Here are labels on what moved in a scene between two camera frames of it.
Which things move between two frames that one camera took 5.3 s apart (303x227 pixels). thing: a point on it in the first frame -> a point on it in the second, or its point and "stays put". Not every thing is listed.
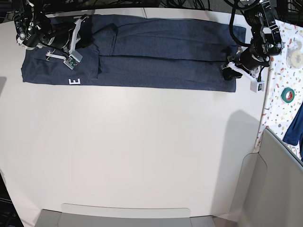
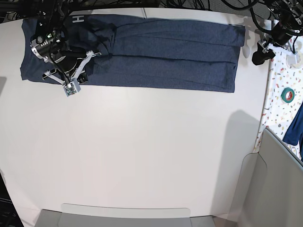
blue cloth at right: (295, 131) stays put
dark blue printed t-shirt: (141, 51) stays put
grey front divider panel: (77, 215) stays put
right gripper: (245, 61) -> (280, 35)
